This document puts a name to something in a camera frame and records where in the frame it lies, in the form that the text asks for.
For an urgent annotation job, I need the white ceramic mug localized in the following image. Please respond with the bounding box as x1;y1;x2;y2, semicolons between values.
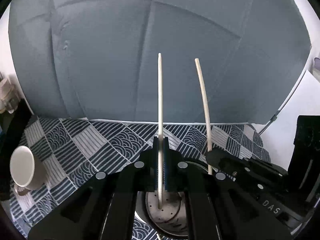
10;146;47;196

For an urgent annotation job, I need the blue patterned tablecloth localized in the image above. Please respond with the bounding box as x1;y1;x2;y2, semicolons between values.
10;117;271;238

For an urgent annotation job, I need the black steel utensil cup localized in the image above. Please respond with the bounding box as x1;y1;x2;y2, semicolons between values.
134;154;241;238

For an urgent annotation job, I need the grey-blue backdrop cloth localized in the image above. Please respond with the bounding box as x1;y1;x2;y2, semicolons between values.
9;0;311;124

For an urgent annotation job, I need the chopstick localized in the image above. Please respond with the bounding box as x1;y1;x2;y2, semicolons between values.
194;57;214;176
158;53;164;210

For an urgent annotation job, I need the white board panel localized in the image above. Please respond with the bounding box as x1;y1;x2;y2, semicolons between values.
261;70;319;169

